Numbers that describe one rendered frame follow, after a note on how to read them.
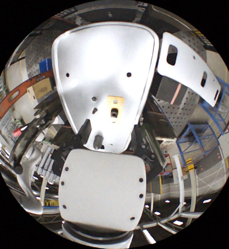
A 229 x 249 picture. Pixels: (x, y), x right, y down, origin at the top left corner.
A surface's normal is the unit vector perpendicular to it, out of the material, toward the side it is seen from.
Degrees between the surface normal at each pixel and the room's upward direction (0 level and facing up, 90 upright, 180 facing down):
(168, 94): 0
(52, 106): 90
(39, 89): 90
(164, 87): 0
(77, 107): 0
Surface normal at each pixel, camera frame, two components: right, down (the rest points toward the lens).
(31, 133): 0.97, 0.22
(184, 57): -0.09, 0.70
